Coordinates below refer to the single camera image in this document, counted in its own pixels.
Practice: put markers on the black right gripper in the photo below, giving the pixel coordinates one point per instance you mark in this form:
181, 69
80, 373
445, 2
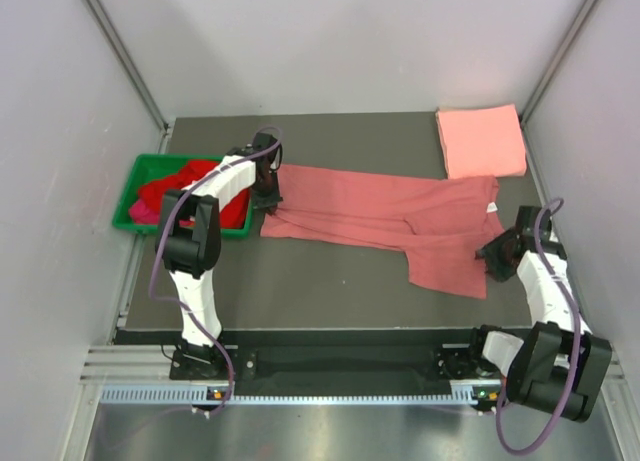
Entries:
498, 271

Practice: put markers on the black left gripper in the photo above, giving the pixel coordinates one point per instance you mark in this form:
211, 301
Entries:
268, 203

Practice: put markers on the salmon pink t-shirt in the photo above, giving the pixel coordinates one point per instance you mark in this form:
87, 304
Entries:
438, 224

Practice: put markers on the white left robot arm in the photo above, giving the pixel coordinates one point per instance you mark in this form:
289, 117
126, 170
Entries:
188, 242

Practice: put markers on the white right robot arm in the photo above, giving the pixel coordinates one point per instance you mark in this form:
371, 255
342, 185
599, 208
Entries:
559, 360

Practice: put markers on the red t-shirt in bin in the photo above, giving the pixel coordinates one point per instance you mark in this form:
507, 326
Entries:
231, 217

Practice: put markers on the folded light pink t-shirt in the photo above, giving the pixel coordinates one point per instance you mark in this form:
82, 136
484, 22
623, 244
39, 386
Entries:
482, 142

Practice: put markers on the green plastic bin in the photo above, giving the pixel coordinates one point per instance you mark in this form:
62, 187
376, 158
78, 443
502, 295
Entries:
145, 169

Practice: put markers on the magenta t-shirt in bin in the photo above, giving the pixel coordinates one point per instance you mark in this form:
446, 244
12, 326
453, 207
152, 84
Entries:
141, 214

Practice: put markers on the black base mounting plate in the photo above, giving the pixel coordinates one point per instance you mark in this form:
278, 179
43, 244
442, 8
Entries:
327, 362

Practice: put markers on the aluminium frame rail front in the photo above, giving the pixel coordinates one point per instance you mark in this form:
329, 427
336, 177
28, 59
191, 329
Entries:
125, 364

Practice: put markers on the aluminium left corner post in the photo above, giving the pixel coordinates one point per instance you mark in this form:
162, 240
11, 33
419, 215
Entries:
113, 39

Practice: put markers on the aluminium corner post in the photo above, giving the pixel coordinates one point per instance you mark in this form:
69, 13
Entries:
568, 40
113, 39

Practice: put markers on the aluminium right corner post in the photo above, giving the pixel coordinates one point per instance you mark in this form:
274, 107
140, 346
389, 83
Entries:
568, 40

